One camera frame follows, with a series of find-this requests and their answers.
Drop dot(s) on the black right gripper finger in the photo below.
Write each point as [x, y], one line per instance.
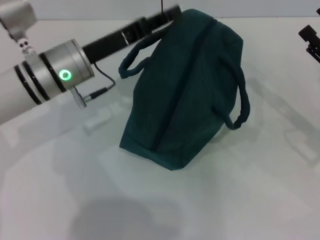
[308, 33]
[314, 52]

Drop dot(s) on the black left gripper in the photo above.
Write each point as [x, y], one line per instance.
[112, 42]

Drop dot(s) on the teal insulated lunch bag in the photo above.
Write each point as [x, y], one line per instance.
[180, 100]

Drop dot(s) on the silver left camera mount bracket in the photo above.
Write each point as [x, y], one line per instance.
[26, 47]

